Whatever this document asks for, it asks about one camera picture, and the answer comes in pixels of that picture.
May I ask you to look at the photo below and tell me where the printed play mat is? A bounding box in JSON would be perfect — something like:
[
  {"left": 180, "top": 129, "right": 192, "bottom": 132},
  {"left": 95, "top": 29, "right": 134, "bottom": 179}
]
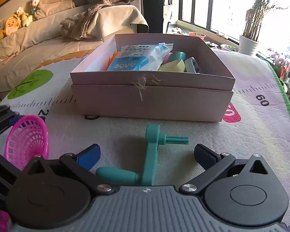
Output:
[{"left": 2, "top": 51, "right": 290, "bottom": 231}]

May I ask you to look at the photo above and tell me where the pink flower pot plant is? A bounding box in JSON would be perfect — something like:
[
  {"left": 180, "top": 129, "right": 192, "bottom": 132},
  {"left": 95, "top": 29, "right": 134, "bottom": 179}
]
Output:
[{"left": 268, "top": 48, "right": 290, "bottom": 88}]

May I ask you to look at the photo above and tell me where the yellow plush toy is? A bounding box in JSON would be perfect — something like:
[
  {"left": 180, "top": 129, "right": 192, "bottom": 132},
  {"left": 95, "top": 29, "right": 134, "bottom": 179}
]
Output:
[{"left": 4, "top": 14, "right": 21, "bottom": 36}]

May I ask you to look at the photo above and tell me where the white tube with label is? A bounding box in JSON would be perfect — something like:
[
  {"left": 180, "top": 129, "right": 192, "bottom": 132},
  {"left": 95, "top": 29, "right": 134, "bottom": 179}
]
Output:
[{"left": 184, "top": 57, "right": 201, "bottom": 74}]

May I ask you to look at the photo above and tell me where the pink cartoon figure toy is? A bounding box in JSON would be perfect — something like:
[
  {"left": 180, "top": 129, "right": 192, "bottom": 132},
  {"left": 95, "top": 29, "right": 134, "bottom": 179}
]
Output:
[{"left": 162, "top": 52, "right": 174, "bottom": 64}]

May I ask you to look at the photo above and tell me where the teal crank handle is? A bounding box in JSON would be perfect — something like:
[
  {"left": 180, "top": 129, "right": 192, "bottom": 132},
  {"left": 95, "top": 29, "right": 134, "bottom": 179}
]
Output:
[{"left": 96, "top": 124, "right": 189, "bottom": 186}]

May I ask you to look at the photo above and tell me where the brown jacket on sofa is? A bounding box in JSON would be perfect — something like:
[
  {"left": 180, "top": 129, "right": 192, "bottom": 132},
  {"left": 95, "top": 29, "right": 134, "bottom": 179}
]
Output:
[{"left": 60, "top": 0, "right": 135, "bottom": 40}]

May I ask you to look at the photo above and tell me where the pink plastic basket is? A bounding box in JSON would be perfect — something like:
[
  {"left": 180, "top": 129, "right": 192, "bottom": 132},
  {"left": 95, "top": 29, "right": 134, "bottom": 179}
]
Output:
[{"left": 0, "top": 115, "right": 50, "bottom": 231}]

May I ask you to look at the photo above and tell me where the small doll plush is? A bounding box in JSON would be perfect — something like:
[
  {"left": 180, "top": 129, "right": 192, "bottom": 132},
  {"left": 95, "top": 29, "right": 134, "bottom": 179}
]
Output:
[{"left": 30, "top": 0, "right": 40, "bottom": 15}]

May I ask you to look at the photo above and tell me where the pink cardboard box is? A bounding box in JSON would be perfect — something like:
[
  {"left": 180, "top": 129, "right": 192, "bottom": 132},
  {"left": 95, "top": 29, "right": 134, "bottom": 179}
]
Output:
[{"left": 71, "top": 33, "right": 235, "bottom": 122}]

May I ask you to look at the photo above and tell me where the orange plastic toy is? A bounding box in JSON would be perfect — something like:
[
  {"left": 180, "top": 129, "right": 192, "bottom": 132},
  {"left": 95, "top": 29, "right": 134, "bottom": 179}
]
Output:
[{"left": 108, "top": 51, "right": 120, "bottom": 66}]

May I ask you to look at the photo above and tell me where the blue wet wipes pack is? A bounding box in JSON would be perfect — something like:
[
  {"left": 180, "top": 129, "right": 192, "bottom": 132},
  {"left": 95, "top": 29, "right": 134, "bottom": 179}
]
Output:
[{"left": 107, "top": 43, "right": 173, "bottom": 71}]

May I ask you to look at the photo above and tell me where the beige covered sofa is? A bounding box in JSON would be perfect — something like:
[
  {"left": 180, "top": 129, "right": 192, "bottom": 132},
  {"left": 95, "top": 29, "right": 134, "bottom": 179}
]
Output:
[{"left": 0, "top": 0, "right": 149, "bottom": 93}]

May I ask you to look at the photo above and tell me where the white potted bamboo plant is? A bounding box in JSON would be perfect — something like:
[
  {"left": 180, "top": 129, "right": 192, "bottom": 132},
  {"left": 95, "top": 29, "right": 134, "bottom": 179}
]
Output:
[{"left": 238, "top": 0, "right": 278, "bottom": 56}]

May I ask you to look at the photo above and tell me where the yellow sponge toy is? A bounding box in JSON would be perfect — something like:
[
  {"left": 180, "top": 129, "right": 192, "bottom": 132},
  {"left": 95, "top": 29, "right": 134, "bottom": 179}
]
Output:
[{"left": 158, "top": 59, "right": 186, "bottom": 72}]

